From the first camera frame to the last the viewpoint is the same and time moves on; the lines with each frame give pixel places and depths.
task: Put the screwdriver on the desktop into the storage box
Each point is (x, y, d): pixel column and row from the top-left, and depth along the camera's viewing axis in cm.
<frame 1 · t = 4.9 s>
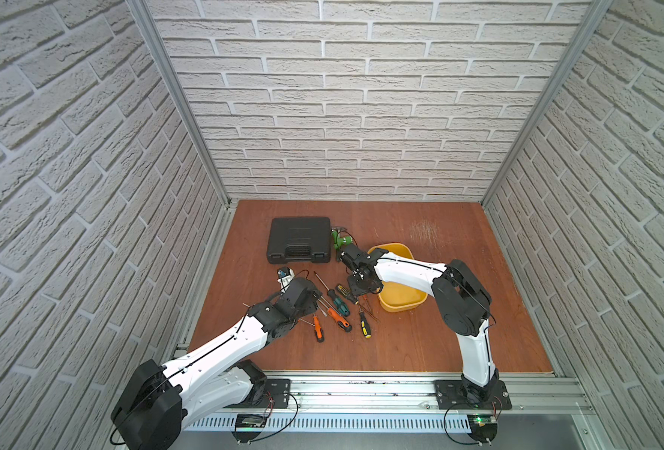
left hand: (311, 293, 84), fingers open
right hand: (363, 287, 95), fingers closed
black plastic tool case: (299, 240, 101), point 6 cm above the table
green black large screwdriver: (338, 304, 90), point 3 cm above the table
orange black large screwdriver: (341, 321, 86), point 3 cm above the table
small orange screwdriver: (319, 331, 85), point 2 cm above the table
yellow black phillips screwdriver: (366, 330, 85), point 2 cm above the table
black yellow-dotted screwdriver: (347, 293, 92), point 3 cm above the table

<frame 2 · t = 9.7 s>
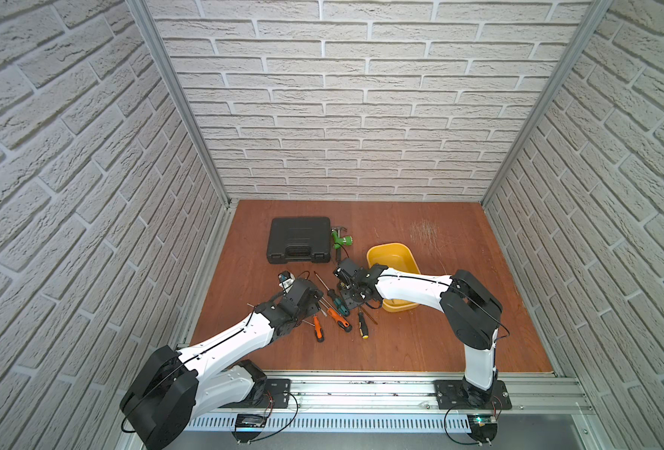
left hand: (315, 296, 86), fingers open
right hand: (354, 296, 92), fingers open
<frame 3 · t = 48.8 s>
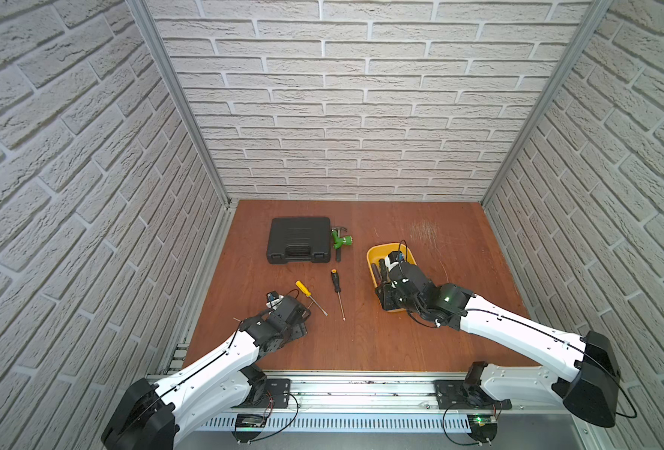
left hand: (298, 323, 84), fingers open
right hand: (383, 289, 78), fingers open
black yellow-capped screwdriver: (338, 289, 95), on the table
dark red handle screwdriver: (374, 269, 93), point 7 cm above the table
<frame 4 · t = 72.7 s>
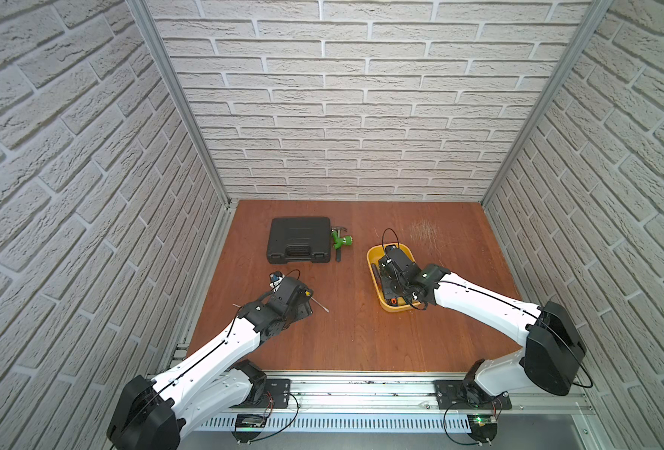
left hand: (304, 301, 82), fingers open
right hand: (392, 282, 85), fingers closed
